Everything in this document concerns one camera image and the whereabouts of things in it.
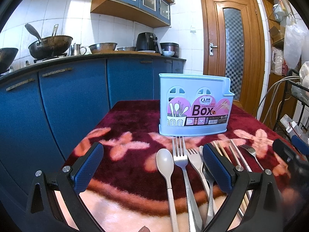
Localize black air fryer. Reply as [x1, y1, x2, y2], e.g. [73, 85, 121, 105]
[136, 32, 162, 54]

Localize white plastic spoon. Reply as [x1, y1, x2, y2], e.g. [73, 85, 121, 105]
[156, 148, 179, 232]

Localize wooden shelf unit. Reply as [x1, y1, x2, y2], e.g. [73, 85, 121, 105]
[261, 0, 297, 130]

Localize blue base cabinets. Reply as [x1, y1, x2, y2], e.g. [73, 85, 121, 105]
[1, 54, 185, 208]

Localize white plastic bag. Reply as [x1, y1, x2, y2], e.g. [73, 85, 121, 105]
[283, 18, 308, 69]

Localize light blue utensil box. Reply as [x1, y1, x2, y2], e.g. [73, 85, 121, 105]
[159, 73, 235, 136]

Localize grey cables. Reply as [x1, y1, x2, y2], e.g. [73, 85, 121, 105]
[256, 75, 300, 124]

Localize white power strip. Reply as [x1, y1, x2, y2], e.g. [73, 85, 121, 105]
[280, 114, 303, 137]

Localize large steel fork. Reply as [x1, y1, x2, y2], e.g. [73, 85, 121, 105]
[172, 136, 203, 231]

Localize steel mixing bowl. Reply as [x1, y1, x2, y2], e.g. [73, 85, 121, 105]
[89, 43, 117, 54]

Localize black wok on stove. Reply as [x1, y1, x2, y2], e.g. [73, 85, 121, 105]
[25, 23, 73, 60]

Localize wooden chopstick two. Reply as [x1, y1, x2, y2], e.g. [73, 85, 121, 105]
[217, 142, 249, 208]

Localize wooden chopstick one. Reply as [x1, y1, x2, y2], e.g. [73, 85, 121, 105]
[213, 141, 246, 216]

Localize dark wok far left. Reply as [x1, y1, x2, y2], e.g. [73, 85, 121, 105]
[0, 48, 18, 74]

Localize wooden door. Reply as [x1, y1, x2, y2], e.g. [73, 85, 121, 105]
[201, 0, 265, 116]

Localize red floral fleece blanket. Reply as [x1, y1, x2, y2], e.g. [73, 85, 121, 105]
[65, 100, 302, 231]

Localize small steel fork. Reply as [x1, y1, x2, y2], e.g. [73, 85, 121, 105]
[240, 145, 264, 170]

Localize black wire rack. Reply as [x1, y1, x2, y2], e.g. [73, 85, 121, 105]
[273, 80, 308, 132]

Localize white steel chopstick two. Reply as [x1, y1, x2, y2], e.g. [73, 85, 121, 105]
[230, 139, 252, 172]

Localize small white bowl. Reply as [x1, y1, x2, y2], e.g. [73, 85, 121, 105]
[162, 50, 175, 57]

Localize white steel chopstick one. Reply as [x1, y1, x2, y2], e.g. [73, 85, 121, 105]
[229, 145, 252, 200]

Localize blue wall cabinet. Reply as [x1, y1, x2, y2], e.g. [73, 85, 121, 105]
[91, 0, 174, 28]

